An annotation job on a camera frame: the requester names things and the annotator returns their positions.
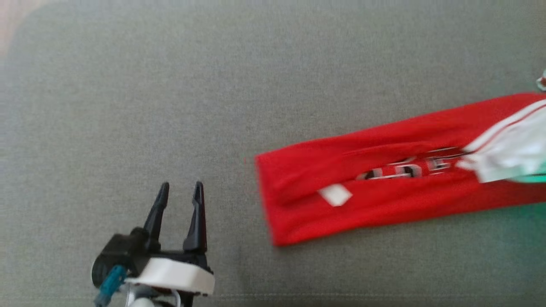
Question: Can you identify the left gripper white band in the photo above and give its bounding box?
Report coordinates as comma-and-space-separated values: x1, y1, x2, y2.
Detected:
124, 181, 215, 297

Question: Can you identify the red and white jersey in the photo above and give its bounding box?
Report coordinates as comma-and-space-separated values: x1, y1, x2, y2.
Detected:
255, 91, 546, 247

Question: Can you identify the grey sofa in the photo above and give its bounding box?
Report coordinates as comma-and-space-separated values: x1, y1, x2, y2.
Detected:
0, 0, 546, 307

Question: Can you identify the blue left camera plug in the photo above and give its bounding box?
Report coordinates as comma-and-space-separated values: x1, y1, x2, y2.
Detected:
93, 264, 128, 307

